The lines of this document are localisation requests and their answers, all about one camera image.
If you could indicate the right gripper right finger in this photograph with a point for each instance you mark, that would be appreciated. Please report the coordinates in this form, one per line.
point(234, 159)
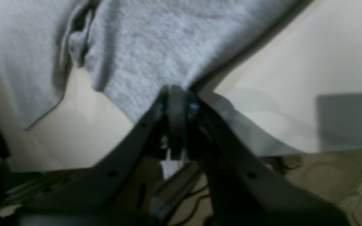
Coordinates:
point(244, 191)

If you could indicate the grey T-shirt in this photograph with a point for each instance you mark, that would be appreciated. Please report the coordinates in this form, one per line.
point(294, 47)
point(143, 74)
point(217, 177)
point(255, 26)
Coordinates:
point(130, 48)

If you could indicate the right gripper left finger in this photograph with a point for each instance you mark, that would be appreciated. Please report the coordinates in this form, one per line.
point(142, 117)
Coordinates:
point(116, 191)

